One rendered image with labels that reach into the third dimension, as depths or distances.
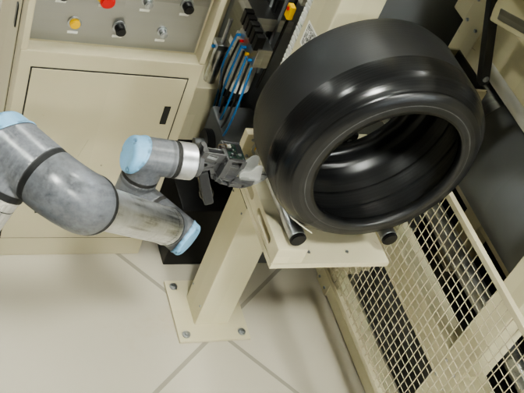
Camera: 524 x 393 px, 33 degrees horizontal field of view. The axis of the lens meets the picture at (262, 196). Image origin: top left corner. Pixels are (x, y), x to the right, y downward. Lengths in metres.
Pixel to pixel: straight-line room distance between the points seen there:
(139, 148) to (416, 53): 0.67
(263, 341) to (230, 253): 0.47
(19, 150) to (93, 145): 1.31
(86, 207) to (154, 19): 1.18
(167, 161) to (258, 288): 1.41
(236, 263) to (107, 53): 0.81
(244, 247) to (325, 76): 0.97
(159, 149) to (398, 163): 0.77
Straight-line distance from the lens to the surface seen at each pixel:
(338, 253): 2.46
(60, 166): 1.55
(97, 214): 1.58
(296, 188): 2.13
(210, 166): 2.13
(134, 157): 2.03
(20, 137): 1.58
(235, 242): 2.85
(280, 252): 2.31
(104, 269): 3.25
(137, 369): 3.02
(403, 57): 2.08
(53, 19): 2.60
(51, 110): 2.74
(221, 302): 3.10
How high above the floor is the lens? 2.46
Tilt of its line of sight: 41 degrees down
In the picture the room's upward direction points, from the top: 25 degrees clockwise
